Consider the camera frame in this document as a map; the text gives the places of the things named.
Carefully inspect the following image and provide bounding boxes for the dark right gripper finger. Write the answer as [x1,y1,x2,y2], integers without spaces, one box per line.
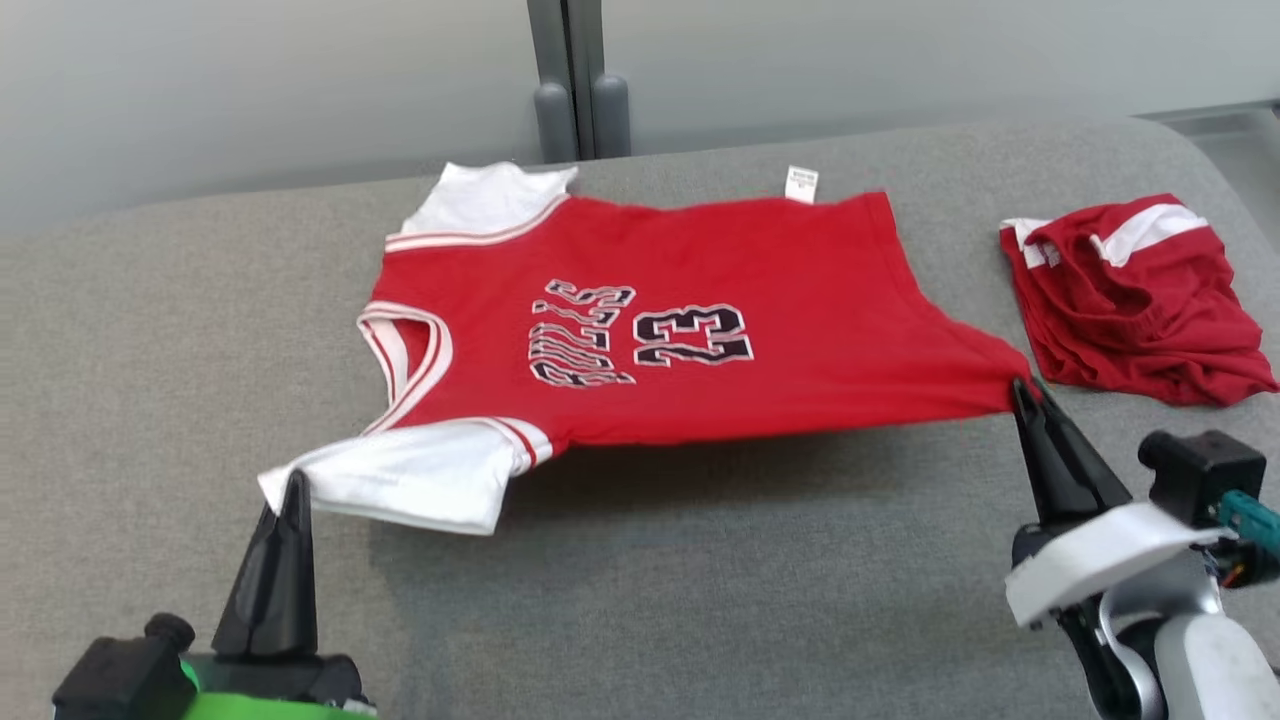
[1027,383,1136,517]
[1009,377,1087,527]

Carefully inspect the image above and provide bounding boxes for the red basketball jersey number 23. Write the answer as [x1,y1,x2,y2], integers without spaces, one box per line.
[257,160,1037,536]

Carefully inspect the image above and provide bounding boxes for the red shorts with white stripe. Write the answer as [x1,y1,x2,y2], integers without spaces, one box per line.
[1000,193,1280,408]

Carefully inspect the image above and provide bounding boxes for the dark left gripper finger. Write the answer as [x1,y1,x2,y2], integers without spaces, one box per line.
[275,469,320,658]
[212,498,286,658]

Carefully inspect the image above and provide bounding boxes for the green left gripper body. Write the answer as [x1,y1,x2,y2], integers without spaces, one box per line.
[180,650,379,720]

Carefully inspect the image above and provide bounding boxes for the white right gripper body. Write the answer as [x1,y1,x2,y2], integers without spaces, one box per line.
[1005,500,1233,631]

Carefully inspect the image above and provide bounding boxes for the grey metal partition post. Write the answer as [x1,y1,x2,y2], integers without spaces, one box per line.
[527,0,633,164]

